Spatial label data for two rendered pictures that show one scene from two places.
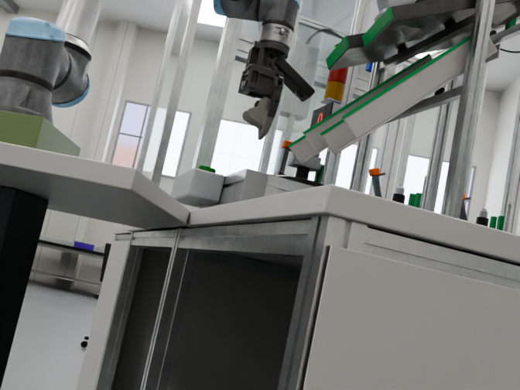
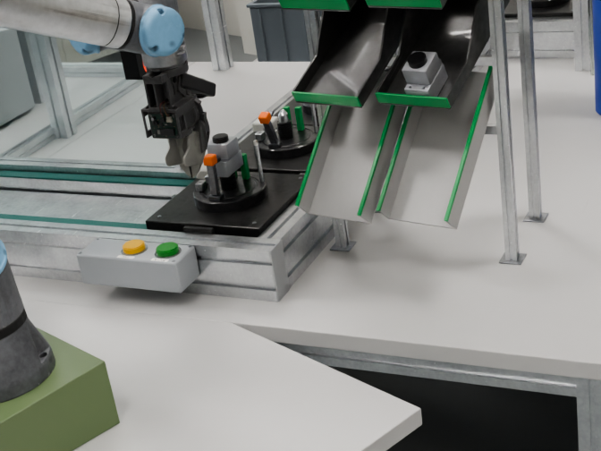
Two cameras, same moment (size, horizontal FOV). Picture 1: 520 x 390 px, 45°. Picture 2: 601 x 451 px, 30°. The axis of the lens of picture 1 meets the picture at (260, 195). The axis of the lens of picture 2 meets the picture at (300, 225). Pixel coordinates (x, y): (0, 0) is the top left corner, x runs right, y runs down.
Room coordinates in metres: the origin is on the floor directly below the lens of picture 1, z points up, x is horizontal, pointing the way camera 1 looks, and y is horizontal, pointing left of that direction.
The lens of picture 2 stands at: (-0.06, 1.18, 1.78)
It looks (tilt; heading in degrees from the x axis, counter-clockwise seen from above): 25 degrees down; 316
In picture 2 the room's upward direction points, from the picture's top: 9 degrees counter-clockwise
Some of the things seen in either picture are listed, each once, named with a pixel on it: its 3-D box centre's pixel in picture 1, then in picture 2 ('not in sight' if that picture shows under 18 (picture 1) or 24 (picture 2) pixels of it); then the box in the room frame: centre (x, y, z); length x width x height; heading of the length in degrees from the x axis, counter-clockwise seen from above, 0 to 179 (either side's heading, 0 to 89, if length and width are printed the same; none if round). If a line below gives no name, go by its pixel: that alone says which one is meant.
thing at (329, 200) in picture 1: (453, 284); (330, 165); (1.56, -0.51, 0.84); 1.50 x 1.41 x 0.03; 18
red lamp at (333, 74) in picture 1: (337, 75); not in sight; (1.64, -0.14, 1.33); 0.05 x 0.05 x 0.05
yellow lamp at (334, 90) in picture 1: (334, 93); not in sight; (1.64, -0.14, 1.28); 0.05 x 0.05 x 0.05
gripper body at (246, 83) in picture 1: (265, 72); (171, 99); (1.38, 0.05, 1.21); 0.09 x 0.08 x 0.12; 108
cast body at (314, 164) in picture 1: (309, 154); (225, 151); (1.43, -0.09, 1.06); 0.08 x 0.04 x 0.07; 108
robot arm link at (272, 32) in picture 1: (275, 39); (165, 53); (1.38, 0.04, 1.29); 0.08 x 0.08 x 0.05
